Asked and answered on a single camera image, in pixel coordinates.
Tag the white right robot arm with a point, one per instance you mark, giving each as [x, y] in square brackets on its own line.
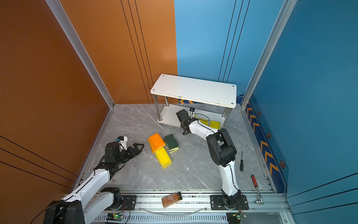
[222, 151]

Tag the green circuit board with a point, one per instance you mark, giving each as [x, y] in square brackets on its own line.
[235, 218]
[115, 217]

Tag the red handled ratchet wrench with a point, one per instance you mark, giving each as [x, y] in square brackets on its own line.
[260, 198]

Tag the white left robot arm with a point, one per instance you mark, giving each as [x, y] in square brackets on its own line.
[91, 198]

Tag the brown spice jar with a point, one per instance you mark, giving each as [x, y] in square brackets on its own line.
[171, 199]

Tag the left green circuit board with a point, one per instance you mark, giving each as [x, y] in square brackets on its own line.
[115, 217]

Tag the aluminium corner post right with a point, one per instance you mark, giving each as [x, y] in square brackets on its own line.
[272, 40]

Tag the black screwdriver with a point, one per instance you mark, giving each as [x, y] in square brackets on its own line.
[241, 162]

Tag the green scouring sponge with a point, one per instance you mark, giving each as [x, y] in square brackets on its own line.
[171, 143]

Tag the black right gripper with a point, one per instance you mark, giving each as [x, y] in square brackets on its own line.
[181, 125]

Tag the aluminium corner post left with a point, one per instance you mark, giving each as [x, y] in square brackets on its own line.
[69, 30]

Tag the large yellow coarse sponge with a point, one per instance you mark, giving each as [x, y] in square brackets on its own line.
[163, 158]

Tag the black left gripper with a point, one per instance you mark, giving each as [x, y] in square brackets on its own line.
[129, 150]

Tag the right green circuit board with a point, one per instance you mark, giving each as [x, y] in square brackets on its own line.
[235, 218]

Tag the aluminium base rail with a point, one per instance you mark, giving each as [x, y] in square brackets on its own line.
[199, 207]

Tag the yellow foam sponge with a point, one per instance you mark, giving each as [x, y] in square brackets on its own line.
[204, 121]
[215, 124]

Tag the aluminium corner post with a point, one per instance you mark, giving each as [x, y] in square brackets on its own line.
[69, 30]
[272, 40]

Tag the orange scrub sponge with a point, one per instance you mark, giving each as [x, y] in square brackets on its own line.
[153, 146]
[157, 140]

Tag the white two-tier metal shelf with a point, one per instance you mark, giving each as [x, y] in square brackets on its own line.
[194, 90]

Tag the top orange scrub sponge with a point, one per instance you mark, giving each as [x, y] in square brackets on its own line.
[157, 140]

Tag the middle orange scrub sponge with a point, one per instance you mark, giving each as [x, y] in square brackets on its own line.
[153, 146]

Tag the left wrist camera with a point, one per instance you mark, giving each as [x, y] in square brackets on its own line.
[122, 141]

